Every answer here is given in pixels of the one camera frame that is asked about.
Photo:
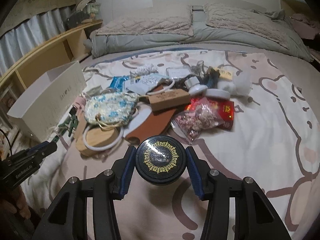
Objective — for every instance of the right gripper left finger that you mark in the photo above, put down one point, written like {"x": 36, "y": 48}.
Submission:
{"x": 66, "y": 217}

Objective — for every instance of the clear bag of dried flowers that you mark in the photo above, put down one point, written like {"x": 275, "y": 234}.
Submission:
{"x": 183, "y": 123}

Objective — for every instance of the white label card packet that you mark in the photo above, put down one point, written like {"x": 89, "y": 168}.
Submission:
{"x": 147, "y": 83}

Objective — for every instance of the yellow cardboard small box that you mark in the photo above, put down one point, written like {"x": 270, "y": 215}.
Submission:
{"x": 224, "y": 74}

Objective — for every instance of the black bag on shelf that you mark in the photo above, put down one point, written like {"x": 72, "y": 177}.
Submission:
{"x": 76, "y": 19}

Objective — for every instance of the cartoon printed blanket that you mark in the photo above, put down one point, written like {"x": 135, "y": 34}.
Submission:
{"x": 274, "y": 139}

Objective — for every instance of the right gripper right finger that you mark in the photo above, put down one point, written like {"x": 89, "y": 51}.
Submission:
{"x": 255, "y": 216}

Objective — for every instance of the black round tin gold pattern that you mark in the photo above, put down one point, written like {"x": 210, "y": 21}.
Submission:
{"x": 161, "y": 160}

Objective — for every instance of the white small jar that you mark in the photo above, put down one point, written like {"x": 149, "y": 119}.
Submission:
{"x": 194, "y": 87}

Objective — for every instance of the white round jar lid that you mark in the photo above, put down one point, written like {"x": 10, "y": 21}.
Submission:
{"x": 217, "y": 94}

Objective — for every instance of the engraved wooden block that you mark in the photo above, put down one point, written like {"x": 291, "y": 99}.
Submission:
{"x": 170, "y": 99}

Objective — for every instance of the wooden bedside shelf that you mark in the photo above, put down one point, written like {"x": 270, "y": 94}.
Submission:
{"x": 61, "y": 49}

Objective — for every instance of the white cap on shelf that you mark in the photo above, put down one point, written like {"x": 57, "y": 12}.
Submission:
{"x": 85, "y": 5}

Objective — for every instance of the grey beige quilt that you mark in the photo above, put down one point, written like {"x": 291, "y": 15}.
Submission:
{"x": 167, "y": 25}

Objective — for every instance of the blue wet wipe packet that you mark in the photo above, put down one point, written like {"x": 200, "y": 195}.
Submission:
{"x": 118, "y": 82}

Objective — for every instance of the red gift box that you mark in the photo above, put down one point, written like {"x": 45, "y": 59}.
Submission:
{"x": 225, "y": 114}

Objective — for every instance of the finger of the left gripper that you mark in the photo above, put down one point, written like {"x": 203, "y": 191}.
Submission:
{"x": 41, "y": 150}

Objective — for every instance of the person left hand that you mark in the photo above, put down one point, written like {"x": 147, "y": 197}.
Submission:
{"x": 15, "y": 202}

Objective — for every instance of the blue white crochet pouch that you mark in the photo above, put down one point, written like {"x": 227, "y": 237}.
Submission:
{"x": 111, "y": 109}

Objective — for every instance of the green clothes peg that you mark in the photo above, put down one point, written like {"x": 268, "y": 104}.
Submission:
{"x": 68, "y": 126}

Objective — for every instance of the grey window curtain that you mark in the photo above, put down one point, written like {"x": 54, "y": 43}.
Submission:
{"x": 31, "y": 33}

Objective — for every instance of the dark crochet scrunchie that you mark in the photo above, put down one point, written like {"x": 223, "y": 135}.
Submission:
{"x": 211, "y": 78}

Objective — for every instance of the white storage box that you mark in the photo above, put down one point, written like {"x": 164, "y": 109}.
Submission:
{"x": 44, "y": 103}

